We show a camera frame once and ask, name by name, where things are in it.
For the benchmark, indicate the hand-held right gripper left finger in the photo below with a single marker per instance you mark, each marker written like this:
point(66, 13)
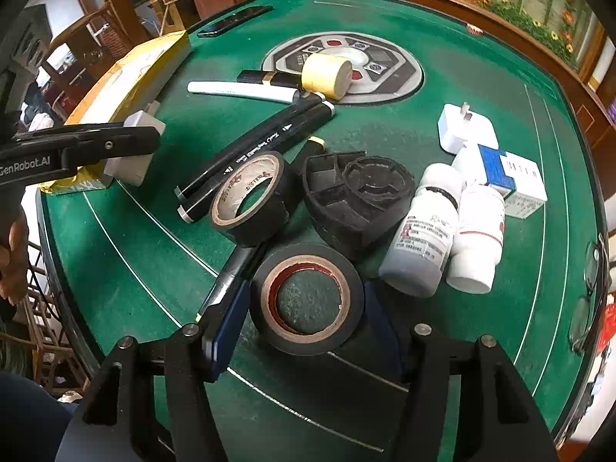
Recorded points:
point(227, 332)

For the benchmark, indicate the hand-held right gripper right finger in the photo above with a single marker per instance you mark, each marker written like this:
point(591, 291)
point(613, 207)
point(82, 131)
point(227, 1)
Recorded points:
point(380, 329)

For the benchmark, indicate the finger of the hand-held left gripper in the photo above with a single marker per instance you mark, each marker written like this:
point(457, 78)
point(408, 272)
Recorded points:
point(125, 144)
point(72, 131)

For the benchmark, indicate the white charger block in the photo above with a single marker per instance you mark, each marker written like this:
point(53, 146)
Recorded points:
point(139, 163)

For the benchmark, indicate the black tape roll red core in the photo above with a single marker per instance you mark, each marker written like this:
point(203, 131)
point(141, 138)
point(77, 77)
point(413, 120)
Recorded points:
point(269, 317)

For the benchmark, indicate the white foam box yellow tape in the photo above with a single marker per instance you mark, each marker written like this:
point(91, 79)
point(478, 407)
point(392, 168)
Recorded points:
point(125, 82)

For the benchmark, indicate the white pill bottle grey label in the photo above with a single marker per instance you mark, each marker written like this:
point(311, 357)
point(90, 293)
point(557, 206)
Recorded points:
point(423, 236)

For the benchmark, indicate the black marker pen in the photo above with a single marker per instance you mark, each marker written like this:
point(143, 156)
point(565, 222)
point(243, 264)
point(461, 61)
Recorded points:
point(255, 144)
point(231, 274)
point(288, 132)

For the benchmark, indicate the white pill bottle red label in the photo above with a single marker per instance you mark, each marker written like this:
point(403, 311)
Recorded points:
point(476, 240)

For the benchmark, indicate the black tape roll white core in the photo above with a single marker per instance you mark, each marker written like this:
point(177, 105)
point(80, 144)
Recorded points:
point(255, 202)

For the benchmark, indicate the black plastic tape dispenser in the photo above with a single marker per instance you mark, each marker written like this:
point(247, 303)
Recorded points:
point(356, 197)

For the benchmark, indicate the blue white medicine box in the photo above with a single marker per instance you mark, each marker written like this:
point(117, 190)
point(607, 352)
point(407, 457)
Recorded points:
point(515, 178)

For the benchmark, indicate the yellow masking tape roll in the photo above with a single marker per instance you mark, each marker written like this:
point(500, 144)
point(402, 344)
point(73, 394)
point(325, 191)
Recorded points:
point(325, 74)

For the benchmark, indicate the white power adapter with prongs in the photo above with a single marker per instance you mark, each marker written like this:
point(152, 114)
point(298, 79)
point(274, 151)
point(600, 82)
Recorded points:
point(469, 130)

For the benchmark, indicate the person's left hand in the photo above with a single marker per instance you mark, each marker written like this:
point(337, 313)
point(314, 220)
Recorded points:
point(13, 260)

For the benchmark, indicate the wooden chair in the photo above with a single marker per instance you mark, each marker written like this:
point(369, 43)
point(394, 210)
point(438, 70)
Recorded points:
point(79, 33)

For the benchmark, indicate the white pen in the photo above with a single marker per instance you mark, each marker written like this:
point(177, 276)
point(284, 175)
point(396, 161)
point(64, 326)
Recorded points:
point(240, 91)

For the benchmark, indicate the black gold lipstick tube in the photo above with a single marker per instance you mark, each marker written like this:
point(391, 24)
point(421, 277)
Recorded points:
point(264, 78)

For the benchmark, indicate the black smartphone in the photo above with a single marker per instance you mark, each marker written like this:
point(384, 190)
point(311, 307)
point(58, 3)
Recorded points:
point(236, 20)

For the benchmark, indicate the wooden stool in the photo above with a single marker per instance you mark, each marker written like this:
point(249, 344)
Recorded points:
point(48, 341)

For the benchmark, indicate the eyeglasses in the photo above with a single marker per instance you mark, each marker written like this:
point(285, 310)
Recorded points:
point(589, 298)

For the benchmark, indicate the person's leg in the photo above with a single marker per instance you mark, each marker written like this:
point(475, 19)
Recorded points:
point(29, 423)

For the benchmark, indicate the grey round table console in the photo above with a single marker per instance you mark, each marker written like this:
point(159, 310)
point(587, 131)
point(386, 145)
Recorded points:
point(394, 77)

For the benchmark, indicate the flower wall mural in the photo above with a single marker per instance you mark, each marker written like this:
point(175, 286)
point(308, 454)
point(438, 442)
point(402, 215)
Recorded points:
point(529, 0)

